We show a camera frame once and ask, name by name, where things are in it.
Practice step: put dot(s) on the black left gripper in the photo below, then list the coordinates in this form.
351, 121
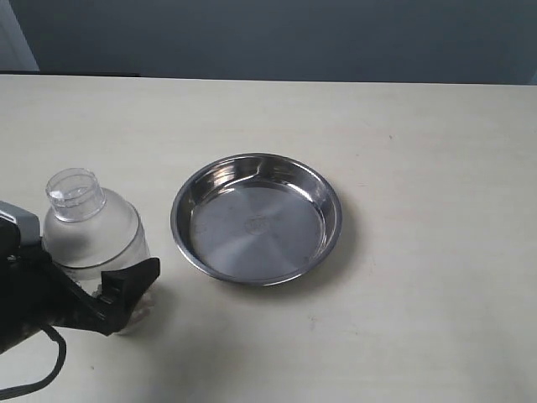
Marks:
36, 293

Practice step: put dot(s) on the clear plastic shaker bottle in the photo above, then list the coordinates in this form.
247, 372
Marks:
90, 229

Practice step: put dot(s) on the round stainless steel dish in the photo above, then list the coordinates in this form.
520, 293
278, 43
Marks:
256, 219

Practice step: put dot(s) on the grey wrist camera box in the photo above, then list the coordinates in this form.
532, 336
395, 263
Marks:
26, 222

